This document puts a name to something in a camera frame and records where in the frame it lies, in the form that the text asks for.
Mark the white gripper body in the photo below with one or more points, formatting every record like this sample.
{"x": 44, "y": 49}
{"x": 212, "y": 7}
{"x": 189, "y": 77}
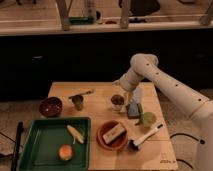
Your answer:
{"x": 128, "y": 84}

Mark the dark purple grapes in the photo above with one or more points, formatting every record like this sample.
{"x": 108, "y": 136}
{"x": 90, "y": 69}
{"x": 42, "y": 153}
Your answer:
{"x": 117, "y": 100}

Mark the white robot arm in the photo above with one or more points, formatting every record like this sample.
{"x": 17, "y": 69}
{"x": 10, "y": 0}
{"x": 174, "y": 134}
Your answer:
{"x": 195, "y": 105}

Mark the small metal cup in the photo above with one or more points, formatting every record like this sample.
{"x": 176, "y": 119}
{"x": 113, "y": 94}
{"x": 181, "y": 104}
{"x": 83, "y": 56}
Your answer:
{"x": 77, "y": 100}

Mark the blue grey sponge block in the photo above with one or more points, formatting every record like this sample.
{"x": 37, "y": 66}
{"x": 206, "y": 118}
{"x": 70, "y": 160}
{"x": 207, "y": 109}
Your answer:
{"x": 134, "y": 108}

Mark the green round toy fruit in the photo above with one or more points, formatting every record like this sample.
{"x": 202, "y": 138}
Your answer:
{"x": 147, "y": 119}

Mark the white rectangular block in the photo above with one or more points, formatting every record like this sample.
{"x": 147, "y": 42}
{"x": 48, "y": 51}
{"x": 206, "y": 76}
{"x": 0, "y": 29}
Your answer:
{"x": 113, "y": 133}

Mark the orange plastic bowl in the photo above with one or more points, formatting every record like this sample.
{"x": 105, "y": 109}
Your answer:
{"x": 117, "y": 144}

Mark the dark red bowl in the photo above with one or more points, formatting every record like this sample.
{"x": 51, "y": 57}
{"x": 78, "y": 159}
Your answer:
{"x": 51, "y": 107}

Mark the orange round fruit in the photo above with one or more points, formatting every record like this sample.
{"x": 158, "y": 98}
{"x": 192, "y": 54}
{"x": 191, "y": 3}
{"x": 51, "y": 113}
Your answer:
{"x": 65, "y": 152}

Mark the green plastic tray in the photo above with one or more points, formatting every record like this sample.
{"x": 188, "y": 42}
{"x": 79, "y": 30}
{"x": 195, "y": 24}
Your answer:
{"x": 46, "y": 136}

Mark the white handled brush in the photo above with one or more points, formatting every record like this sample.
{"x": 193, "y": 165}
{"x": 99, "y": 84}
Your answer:
{"x": 135, "y": 144}

